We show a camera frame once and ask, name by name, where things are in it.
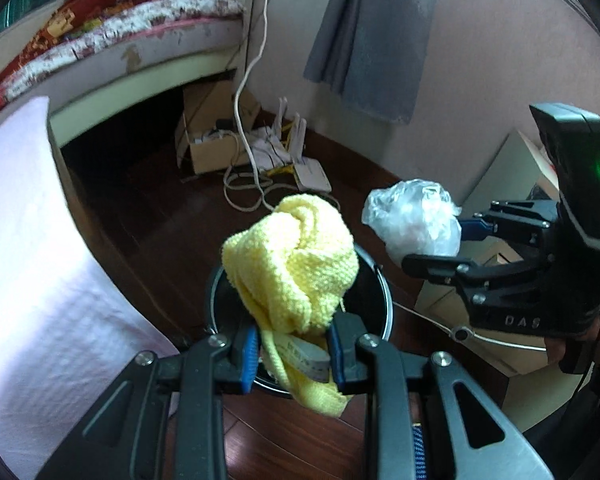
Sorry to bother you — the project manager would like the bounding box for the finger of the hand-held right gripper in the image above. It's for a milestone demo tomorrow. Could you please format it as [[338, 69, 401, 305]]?
[[459, 200, 563, 248], [401, 252, 511, 306]]

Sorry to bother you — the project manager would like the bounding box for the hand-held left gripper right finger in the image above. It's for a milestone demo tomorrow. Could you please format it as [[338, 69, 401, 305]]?
[[327, 312, 556, 480]]

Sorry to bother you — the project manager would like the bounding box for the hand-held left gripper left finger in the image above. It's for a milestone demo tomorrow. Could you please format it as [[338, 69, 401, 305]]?
[[35, 327, 261, 480]]

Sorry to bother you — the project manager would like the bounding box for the clear plastic bag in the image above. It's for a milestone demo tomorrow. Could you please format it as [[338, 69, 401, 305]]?
[[361, 178, 463, 265]]

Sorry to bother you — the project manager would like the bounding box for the black trash bin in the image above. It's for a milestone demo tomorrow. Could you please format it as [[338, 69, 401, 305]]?
[[205, 245, 395, 401]]

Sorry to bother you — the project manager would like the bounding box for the yellow knitted cloth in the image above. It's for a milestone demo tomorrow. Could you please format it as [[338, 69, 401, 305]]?
[[221, 192, 360, 417]]

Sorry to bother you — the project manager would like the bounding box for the person's right hand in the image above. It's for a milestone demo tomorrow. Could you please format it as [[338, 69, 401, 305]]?
[[545, 310, 600, 378]]

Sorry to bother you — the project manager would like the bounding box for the flat white router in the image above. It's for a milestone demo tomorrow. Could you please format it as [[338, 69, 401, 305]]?
[[294, 157, 334, 194]]

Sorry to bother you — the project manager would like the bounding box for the white router with antennas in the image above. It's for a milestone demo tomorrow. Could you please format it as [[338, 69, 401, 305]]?
[[252, 97, 308, 168]]

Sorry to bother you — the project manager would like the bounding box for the cardboard box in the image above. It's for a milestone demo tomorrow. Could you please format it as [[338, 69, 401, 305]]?
[[175, 80, 263, 176]]

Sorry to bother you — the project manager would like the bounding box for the grey curtain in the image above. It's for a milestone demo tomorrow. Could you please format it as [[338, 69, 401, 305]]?
[[304, 0, 441, 125]]

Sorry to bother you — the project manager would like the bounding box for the bed with floral cover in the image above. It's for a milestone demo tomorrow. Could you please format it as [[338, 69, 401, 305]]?
[[47, 0, 261, 136]]

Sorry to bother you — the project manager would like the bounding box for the floral bed sheet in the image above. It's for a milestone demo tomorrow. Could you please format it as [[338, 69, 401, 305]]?
[[0, 0, 246, 128]]

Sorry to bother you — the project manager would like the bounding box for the red patterned blanket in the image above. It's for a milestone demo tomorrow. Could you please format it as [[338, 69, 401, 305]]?
[[0, 0, 123, 111]]

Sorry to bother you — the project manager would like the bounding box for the large window with green curtain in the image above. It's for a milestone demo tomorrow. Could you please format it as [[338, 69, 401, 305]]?
[[0, 0, 66, 48]]

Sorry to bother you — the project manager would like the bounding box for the white cable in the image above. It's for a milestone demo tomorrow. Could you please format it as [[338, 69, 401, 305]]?
[[222, 0, 341, 213]]

